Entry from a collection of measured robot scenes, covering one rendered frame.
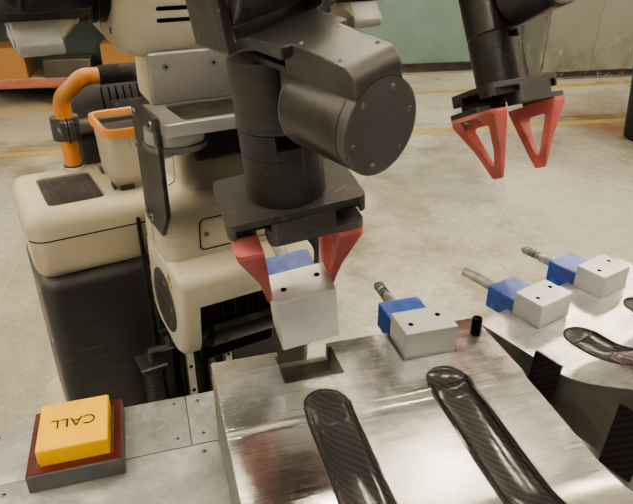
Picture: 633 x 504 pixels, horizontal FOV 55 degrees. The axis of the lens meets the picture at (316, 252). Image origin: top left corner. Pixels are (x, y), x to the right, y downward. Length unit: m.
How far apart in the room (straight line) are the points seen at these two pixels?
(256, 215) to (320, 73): 0.13
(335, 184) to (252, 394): 0.19
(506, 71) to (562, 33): 5.54
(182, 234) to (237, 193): 0.43
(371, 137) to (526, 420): 0.28
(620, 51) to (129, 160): 5.84
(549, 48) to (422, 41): 1.16
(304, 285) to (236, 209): 0.09
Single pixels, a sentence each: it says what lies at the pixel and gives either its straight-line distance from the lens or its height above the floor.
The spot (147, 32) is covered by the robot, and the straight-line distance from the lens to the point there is 0.79.
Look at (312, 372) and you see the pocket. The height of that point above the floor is 0.86.
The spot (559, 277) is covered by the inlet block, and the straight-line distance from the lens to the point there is 0.80.
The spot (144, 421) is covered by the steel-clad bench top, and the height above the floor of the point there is 0.80.
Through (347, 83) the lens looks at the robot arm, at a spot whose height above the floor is 1.16.
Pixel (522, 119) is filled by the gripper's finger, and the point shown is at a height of 1.03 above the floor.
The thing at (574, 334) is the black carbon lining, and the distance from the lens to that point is 0.70.
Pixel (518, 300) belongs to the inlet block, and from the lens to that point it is 0.69.
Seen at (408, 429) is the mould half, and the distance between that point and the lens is 0.49.
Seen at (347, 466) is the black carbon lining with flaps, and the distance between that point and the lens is 0.47.
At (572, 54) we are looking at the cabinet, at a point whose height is 0.23.
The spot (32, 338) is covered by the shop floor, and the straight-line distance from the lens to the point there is 2.30.
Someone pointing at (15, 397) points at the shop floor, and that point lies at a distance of 2.06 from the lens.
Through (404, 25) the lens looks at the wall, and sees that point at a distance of 6.12.
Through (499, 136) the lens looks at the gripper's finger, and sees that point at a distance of 0.68.
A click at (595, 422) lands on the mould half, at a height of 0.83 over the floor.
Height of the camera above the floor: 1.23
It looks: 28 degrees down
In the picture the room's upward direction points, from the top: straight up
